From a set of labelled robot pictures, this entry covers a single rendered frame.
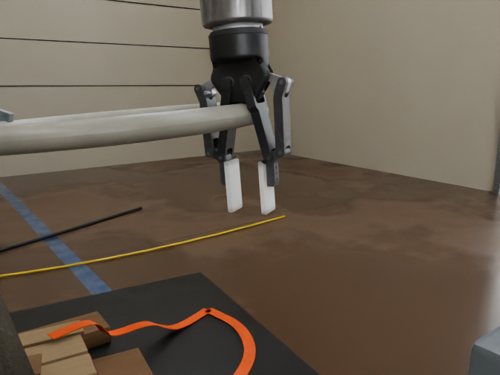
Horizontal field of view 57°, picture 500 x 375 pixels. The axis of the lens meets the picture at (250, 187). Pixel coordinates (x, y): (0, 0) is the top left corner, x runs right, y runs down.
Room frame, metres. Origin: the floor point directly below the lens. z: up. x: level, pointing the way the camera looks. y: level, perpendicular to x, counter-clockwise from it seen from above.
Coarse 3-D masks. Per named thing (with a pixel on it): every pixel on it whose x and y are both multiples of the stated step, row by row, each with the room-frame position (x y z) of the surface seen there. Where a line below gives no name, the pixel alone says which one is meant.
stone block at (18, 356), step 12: (0, 300) 0.73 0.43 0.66; (0, 312) 0.68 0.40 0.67; (0, 324) 0.63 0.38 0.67; (12, 324) 0.66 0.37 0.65; (0, 336) 0.59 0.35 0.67; (12, 336) 0.62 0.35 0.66; (0, 348) 0.56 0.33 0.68; (12, 348) 0.58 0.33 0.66; (0, 360) 0.53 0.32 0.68; (12, 360) 0.55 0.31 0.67; (24, 360) 0.57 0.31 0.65; (0, 372) 0.50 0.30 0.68; (12, 372) 0.52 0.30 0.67; (24, 372) 0.54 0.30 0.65
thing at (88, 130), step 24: (24, 120) 0.83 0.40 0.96; (48, 120) 0.86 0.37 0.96; (72, 120) 0.88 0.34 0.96; (96, 120) 0.47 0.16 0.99; (120, 120) 0.48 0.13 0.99; (144, 120) 0.49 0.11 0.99; (168, 120) 0.50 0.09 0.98; (192, 120) 0.51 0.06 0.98; (216, 120) 0.53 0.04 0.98; (240, 120) 0.57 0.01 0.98; (0, 144) 0.46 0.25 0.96; (24, 144) 0.46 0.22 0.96; (48, 144) 0.46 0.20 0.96; (72, 144) 0.46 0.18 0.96; (96, 144) 0.47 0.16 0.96; (120, 144) 0.48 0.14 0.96
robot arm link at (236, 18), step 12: (204, 0) 0.58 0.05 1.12; (216, 0) 0.57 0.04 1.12; (228, 0) 0.57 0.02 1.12; (240, 0) 0.57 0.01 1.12; (252, 0) 0.57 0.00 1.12; (264, 0) 0.58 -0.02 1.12; (204, 12) 0.59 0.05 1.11; (216, 12) 0.57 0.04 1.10; (228, 12) 0.57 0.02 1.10; (240, 12) 0.57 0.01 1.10; (252, 12) 0.57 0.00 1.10; (264, 12) 0.58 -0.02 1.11; (204, 24) 0.59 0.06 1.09; (216, 24) 0.58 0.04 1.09; (228, 24) 0.58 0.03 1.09; (240, 24) 0.58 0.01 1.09; (252, 24) 0.58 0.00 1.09; (264, 24) 0.61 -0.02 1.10
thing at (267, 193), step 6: (258, 162) 0.59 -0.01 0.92; (258, 168) 0.58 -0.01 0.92; (264, 168) 0.58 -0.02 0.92; (264, 174) 0.58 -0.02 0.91; (264, 180) 0.58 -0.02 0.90; (264, 186) 0.58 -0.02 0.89; (264, 192) 0.58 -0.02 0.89; (270, 192) 0.59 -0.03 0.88; (264, 198) 0.58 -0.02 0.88; (270, 198) 0.59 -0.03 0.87; (264, 204) 0.58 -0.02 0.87; (270, 204) 0.59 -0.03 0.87; (264, 210) 0.58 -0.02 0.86; (270, 210) 0.59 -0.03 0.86
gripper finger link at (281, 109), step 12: (276, 84) 0.57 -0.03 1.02; (276, 96) 0.57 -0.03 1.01; (288, 96) 0.59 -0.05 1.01; (276, 108) 0.57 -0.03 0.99; (288, 108) 0.59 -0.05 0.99; (276, 120) 0.57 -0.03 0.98; (288, 120) 0.58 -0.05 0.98; (276, 132) 0.57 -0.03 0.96; (288, 132) 0.58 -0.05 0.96; (276, 144) 0.57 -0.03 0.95; (288, 144) 0.58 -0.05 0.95
